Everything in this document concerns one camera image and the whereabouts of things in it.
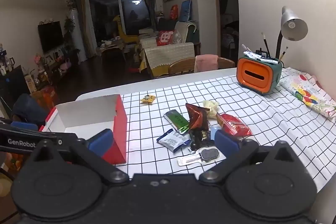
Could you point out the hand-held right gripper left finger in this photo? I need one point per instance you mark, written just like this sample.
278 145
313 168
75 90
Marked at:
101 142

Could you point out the red cardboard box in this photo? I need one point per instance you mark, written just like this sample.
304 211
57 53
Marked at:
89 113

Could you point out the pink cloth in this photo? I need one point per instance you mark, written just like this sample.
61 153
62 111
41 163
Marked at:
206 62

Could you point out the black snack packet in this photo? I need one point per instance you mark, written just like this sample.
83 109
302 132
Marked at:
199 138

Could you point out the grey desk lamp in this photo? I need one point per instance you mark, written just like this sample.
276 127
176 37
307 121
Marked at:
292 24

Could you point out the green snack packet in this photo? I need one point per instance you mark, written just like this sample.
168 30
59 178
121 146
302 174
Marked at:
177 121

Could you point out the white marker pen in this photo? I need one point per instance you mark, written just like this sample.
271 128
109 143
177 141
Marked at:
248 49

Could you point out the dark television cabinet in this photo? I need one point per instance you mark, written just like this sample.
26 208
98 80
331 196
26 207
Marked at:
56 66

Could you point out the black cabinet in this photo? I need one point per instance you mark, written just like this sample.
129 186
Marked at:
13 87

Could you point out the wooden coffee table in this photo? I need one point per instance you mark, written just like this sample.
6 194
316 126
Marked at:
113 48

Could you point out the cream covered wooden sofa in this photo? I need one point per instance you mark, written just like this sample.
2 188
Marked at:
168 56

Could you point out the red snack packet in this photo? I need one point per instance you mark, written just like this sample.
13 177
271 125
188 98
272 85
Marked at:
233 125

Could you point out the red gift bag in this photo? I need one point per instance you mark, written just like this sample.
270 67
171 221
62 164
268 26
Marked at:
173 12

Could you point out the colourful printed cloth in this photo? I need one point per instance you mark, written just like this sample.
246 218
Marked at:
307 92

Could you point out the pale yellow snack packet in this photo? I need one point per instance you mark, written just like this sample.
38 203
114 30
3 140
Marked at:
211 107

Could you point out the orange green desk organizer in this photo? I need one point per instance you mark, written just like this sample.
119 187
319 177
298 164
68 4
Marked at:
256 74

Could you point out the potted plant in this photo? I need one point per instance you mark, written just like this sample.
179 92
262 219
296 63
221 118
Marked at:
69 27

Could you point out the orange fruit carton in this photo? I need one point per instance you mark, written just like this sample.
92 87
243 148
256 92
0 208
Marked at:
14 163

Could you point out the orange gift boxes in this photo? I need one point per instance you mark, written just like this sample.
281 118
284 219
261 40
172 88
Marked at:
46 96

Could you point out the dark sofa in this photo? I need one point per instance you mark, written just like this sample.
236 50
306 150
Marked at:
165 24

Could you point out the pink bag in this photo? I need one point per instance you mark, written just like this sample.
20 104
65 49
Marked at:
65 64

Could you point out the small yellow snack packet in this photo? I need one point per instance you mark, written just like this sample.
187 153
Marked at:
148 99

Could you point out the wooden chair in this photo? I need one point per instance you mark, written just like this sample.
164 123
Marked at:
181 66

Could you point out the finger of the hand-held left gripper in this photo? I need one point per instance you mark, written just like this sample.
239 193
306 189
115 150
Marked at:
24 126

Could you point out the maroon snack packet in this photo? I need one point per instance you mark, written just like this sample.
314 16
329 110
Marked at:
197 116

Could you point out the grey curtain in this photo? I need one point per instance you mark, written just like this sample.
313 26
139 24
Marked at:
148 1
84 24

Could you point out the clear dark cookie packet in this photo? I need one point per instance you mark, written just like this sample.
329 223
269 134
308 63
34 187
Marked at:
207 154

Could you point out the checkered tablecloth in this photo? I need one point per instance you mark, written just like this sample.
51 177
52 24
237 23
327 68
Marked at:
262 113

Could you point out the flat screen television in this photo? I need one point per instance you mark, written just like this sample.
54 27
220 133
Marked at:
50 36

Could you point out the red ride-on toy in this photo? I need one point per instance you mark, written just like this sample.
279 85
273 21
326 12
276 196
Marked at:
132 70

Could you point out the white tower air conditioner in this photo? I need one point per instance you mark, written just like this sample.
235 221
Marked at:
77 35

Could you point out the blue cushion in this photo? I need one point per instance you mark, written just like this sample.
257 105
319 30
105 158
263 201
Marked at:
185 11

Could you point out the dark blue jacket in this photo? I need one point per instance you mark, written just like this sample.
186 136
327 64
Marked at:
27 108

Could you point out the blue white snack packet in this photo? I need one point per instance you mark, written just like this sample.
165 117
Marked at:
173 140

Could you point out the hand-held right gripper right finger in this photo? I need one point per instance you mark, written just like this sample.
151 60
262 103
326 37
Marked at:
226 142

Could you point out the yellow giraffe toy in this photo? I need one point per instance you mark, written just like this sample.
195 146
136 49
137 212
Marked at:
123 35

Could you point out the red printed cushion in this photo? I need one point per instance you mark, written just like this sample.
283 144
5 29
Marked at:
165 38

